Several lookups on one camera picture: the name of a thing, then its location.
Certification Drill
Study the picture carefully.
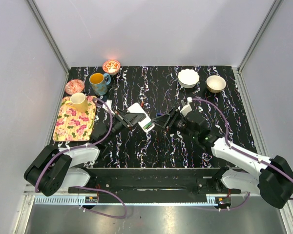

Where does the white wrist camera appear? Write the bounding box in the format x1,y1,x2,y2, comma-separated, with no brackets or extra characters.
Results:
180,97,192,117
106,99,112,109

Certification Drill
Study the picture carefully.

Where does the blue mug yellow inside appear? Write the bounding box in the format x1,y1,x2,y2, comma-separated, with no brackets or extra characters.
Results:
89,73,111,96

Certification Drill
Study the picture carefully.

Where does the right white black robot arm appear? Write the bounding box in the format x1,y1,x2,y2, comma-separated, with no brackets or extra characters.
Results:
152,108,293,209

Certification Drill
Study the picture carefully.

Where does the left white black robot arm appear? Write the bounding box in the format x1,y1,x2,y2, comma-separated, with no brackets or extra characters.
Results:
23,109,148,196

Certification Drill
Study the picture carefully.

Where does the red patterned saucer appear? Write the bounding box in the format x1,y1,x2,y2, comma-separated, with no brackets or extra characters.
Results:
64,79,85,95

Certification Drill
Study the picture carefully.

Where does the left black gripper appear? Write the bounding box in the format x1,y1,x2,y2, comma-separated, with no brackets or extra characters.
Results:
104,109,146,144

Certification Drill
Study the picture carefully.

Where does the floral pink tray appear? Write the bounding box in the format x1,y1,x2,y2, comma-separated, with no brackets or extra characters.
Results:
53,96,96,142

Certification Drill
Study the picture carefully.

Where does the white slotted cable duct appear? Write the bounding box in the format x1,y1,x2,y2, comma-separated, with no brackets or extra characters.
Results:
35,195,225,206

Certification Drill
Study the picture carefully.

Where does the green yellow battery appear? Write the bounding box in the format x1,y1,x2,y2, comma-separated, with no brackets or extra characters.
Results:
144,124,152,129

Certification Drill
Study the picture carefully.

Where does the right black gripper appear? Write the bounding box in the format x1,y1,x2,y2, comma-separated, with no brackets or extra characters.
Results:
150,107,197,140

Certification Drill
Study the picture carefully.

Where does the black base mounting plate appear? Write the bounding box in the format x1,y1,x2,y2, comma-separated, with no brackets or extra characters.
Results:
68,168,242,195

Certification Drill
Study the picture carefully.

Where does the white remote control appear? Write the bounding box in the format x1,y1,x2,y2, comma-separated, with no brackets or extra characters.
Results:
128,102,155,133

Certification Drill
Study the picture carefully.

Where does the beige round bowl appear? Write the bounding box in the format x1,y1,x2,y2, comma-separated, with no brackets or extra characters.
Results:
206,75,227,94

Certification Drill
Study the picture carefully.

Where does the white scalloped bowl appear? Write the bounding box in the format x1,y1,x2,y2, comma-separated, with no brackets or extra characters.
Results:
177,69,200,88

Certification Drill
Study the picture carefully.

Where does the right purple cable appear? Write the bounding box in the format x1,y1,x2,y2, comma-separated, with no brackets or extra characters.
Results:
191,98,293,212

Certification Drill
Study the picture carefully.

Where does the red patterned small bowl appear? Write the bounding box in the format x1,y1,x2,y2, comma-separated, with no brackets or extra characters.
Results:
103,59,121,76

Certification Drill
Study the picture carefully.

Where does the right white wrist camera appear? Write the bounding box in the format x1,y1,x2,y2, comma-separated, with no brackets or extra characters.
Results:
180,97,192,117

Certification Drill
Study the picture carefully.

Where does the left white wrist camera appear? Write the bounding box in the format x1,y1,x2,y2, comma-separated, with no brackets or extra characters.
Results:
106,99,112,109

